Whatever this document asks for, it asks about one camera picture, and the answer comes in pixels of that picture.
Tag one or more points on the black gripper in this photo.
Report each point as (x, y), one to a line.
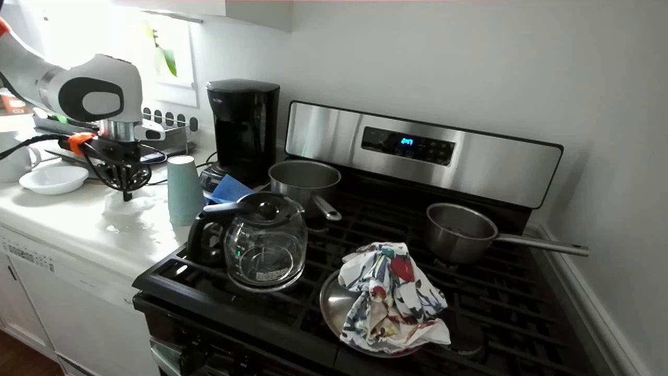
(122, 160)

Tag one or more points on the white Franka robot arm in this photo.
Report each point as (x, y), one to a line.
(90, 87)

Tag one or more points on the stainless steel drying rack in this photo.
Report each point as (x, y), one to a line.
(174, 129)

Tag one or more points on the light teal cup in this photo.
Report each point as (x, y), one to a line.
(184, 190)

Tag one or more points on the orange wrist clip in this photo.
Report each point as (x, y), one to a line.
(80, 140)

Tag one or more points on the white bowl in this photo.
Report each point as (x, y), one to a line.
(54, 179)

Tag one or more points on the blue cloth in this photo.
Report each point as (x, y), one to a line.
(227, 188)

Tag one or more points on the black coffee maker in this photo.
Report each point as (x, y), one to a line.
(242, 132)

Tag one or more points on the white dishwasher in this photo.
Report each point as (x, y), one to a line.
(76, 314)

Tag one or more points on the glass coffee carafe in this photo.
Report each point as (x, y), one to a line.
(268, 243)

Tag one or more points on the steel frying pan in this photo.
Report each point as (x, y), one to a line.
(335, 306)

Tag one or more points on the patterned kitchen towel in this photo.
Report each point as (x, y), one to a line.
(393, 295)

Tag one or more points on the stainless steel black stove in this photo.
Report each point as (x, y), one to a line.
(446, 160)

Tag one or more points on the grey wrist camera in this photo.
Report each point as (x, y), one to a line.
(153, 130)

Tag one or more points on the white wall cabinet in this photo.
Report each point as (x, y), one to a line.
(237, 11)

